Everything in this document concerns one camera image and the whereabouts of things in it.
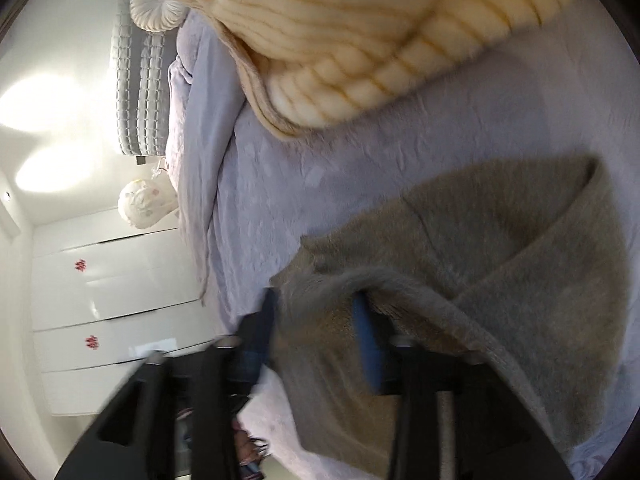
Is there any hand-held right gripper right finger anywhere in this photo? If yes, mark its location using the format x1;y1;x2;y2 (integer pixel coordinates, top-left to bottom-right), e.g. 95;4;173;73
351;291;576;480

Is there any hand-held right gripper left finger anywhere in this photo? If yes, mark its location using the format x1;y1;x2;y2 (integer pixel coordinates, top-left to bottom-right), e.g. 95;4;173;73
55;287;282;480

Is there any grey knit sweater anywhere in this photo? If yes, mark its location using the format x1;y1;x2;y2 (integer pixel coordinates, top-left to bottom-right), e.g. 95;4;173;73
270;155;632;480

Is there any white wardrobe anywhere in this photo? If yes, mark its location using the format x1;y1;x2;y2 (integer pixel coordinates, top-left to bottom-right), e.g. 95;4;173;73
0;170;242;418

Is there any lavender embossed bed cover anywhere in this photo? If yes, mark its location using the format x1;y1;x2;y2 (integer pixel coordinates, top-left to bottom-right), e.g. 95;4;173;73
200;0;640;480

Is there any white floral stuffed bag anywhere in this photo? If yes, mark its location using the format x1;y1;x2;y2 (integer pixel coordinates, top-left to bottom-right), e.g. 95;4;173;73
117;177;180;231

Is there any lavender duvet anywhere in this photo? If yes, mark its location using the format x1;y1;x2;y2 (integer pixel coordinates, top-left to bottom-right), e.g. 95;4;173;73
167;10;249;308

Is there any grey quilted headboard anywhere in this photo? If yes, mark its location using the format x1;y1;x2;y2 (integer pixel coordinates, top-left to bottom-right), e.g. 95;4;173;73
111;7;174;157

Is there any cream striped fleece garment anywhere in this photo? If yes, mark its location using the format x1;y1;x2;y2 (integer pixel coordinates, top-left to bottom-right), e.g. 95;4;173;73
140;0;583;139

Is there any cream round pleated pillow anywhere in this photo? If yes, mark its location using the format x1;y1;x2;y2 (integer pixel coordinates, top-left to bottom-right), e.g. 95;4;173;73
130;0;194;34

